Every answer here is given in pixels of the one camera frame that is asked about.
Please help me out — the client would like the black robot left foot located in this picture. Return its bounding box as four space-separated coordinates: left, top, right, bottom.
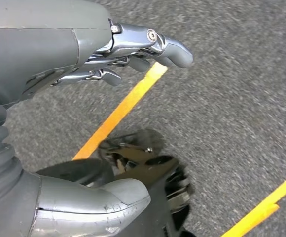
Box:
36 128 194 237

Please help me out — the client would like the yellow floor tape line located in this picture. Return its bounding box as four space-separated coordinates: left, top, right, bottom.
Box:
220 167 286 237
72 62 168 161

